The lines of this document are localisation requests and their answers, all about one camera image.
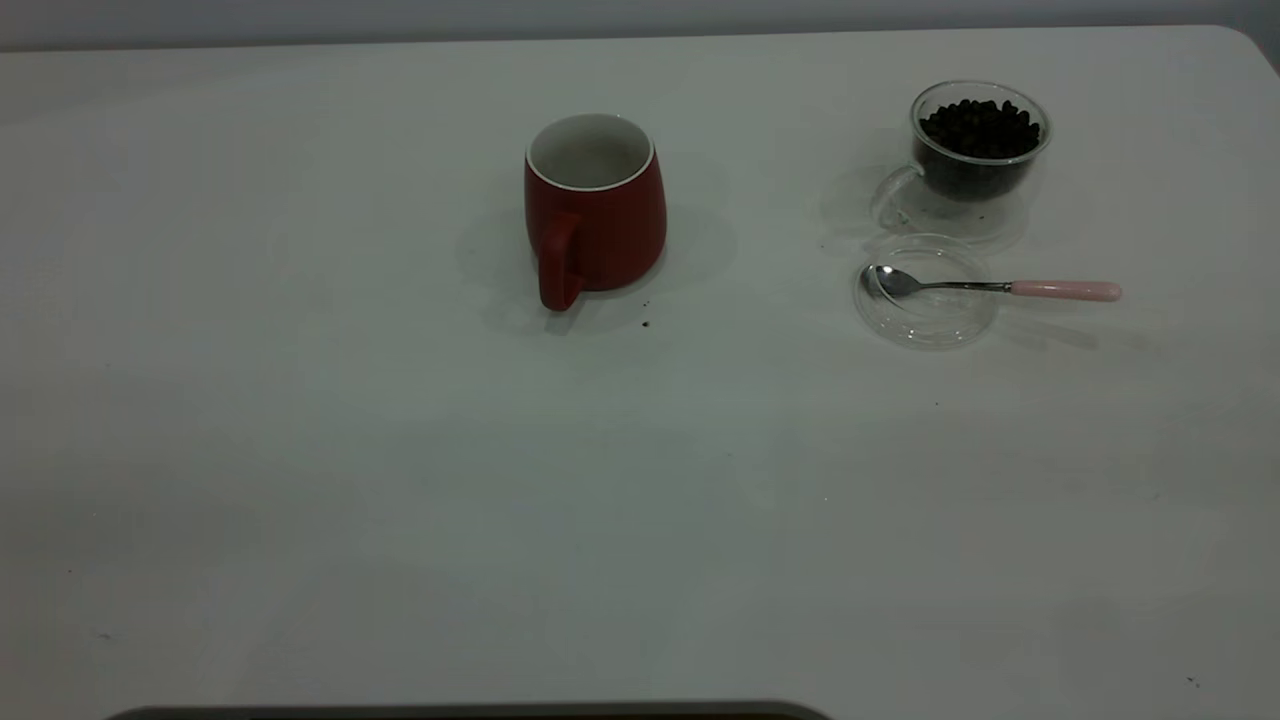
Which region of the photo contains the clear glass handled cup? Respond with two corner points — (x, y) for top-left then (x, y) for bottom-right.
(870, 80), (1054, 252)

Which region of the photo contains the coffee beans heap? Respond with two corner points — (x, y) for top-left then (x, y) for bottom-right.
(918, 97), (1044, 198)

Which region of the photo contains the metal spoon pink handle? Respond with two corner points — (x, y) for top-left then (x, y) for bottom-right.
(862, 263), (1123, 304)

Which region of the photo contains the clear round glass saucer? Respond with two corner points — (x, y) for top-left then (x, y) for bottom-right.
(853, 232), (1002, 350)

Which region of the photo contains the red ceramic mug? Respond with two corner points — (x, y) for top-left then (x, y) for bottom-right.
(523, 112), (668, 313)

